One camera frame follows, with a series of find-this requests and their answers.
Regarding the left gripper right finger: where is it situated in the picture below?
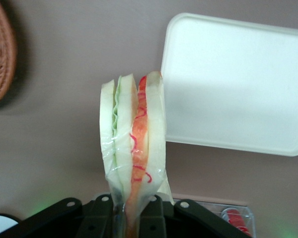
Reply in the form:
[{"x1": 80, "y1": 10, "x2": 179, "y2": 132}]
[{"x1": 139, "y1": 195, "x2": 254, "y2": 238}]

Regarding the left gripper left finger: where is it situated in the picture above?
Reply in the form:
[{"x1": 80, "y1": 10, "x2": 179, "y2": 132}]
[{"x1": 23, "y1": 194, "x2": 115, "y2": 238}]

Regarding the triangle sandwich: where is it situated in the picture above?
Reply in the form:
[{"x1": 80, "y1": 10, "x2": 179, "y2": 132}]
[{"x1": 100, "y1": 70, "x2": 175, "y2": 238}]

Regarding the cream plastic tray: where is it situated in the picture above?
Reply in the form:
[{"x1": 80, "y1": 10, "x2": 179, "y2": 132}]
[{"x1": 160, "y1": 12, "x2": 298, "y2": 157}]

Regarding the brown wicker basket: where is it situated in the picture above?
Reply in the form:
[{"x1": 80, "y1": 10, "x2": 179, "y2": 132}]
[{"x1": 0, "y1": 0, "x2": 17, "y2": 109}]

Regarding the red cola bottle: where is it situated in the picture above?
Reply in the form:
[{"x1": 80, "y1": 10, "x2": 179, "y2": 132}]
[{"x1": 221, "y1": 208, "x2": 253, "y2": 238}]

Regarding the clear acrylic bottle rack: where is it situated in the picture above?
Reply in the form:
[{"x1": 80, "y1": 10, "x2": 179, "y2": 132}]
[{"x1": 172, "y1": 192, "x2": 257, "y2": 238}]

